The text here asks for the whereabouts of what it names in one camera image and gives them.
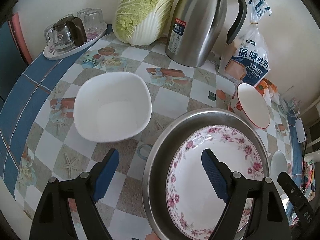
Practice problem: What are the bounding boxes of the white oval floral tray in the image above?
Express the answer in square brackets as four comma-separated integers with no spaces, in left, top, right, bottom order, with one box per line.
[43,23,109,61]

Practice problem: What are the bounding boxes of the stainless steel round tray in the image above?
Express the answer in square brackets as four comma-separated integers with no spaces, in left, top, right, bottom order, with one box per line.
[142,108,270,239]

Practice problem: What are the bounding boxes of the strawberry pattern ceramic bowl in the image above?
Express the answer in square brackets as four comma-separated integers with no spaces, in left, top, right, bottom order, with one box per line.
[228,83,271,129]

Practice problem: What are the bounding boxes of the toast bread bag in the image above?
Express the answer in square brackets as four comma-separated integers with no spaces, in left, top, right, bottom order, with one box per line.
[218,0,272,87]

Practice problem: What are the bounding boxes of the checkered patterned tablecloth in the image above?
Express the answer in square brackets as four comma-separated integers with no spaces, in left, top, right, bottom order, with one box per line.
[0,29,304,240]

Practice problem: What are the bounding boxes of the colourful clutter pile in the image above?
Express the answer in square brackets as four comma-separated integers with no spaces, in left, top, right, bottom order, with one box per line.
[302,159,316,198]

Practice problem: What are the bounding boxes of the orange snack packet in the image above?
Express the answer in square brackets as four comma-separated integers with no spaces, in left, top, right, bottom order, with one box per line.
[255,78,279,104]

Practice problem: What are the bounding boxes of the white square ceramic bowl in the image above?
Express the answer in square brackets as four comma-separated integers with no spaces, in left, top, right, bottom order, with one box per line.
[73,72,152,142]

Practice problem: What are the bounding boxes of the napa cabbage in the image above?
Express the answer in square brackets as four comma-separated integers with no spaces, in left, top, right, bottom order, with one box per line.
[112,0,174,46]

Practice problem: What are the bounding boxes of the glass teapot brown handle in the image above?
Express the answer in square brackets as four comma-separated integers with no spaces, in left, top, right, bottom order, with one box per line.
[53,16,87,52]

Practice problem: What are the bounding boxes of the upturned clear drinking glass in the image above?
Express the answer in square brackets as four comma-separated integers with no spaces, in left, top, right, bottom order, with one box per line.
[84,9,104,34]

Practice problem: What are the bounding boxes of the clear glass mug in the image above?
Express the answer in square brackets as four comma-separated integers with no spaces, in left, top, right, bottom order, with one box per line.
[279,96,300,117]

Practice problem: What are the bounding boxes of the pink floral ceramic plate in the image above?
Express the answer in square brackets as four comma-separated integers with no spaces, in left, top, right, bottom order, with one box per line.
[165,125,270,240]

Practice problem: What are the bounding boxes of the stainless steel thermos jug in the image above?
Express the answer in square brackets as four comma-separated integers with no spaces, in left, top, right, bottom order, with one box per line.
[165,0,247,68]

